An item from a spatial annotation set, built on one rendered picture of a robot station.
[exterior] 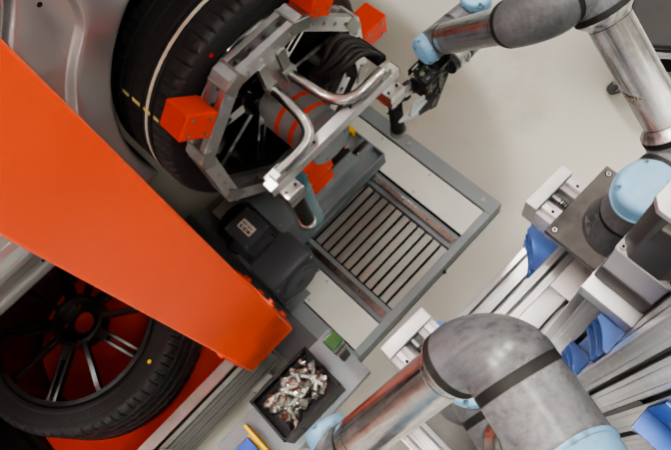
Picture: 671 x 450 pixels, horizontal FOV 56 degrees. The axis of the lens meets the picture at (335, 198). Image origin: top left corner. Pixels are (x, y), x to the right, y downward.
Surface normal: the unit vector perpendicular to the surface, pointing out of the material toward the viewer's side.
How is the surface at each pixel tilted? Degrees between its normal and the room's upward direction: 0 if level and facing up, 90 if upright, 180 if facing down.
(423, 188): 0
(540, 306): 0
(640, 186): 8
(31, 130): 90
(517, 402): 25
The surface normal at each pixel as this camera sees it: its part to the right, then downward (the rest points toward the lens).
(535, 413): -0.37, -0.26
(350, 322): -0.15, -0.40
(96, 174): 0.70, 0.60
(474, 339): -0.65, -0.54
